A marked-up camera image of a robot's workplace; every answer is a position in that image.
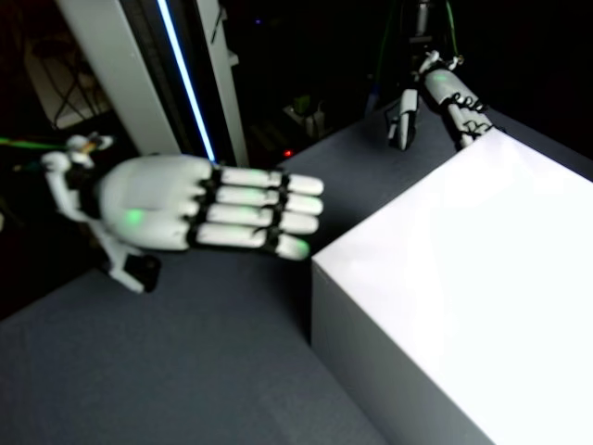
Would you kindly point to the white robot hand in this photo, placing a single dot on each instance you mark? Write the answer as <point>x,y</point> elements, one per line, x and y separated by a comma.
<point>148,199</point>
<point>445,85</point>

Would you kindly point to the large white box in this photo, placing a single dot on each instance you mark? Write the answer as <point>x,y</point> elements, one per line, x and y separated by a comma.
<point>463,278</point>

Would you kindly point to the blue light strip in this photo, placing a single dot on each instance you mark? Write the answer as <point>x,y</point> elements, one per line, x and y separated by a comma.
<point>190,92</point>

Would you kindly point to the grey table cloth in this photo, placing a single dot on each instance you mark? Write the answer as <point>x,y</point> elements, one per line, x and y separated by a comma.
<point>185,371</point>

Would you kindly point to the wide white post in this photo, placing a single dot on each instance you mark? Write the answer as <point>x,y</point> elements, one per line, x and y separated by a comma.
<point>129,92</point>

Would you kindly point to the narrow white post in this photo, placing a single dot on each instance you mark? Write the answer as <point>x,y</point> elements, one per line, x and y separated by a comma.
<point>227,83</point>

